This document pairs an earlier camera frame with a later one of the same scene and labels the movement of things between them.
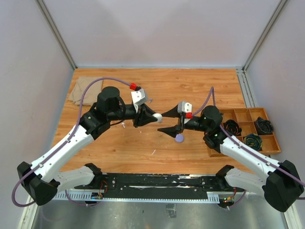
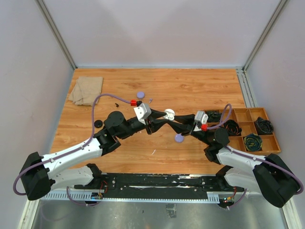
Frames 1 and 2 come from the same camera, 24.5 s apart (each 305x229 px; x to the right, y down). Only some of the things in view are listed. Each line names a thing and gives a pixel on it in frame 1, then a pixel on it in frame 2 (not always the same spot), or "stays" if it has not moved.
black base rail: [158, 186] stays
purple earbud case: [179, 138] stays
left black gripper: [143, 117] → [154, 123]
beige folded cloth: [91, 93] stays
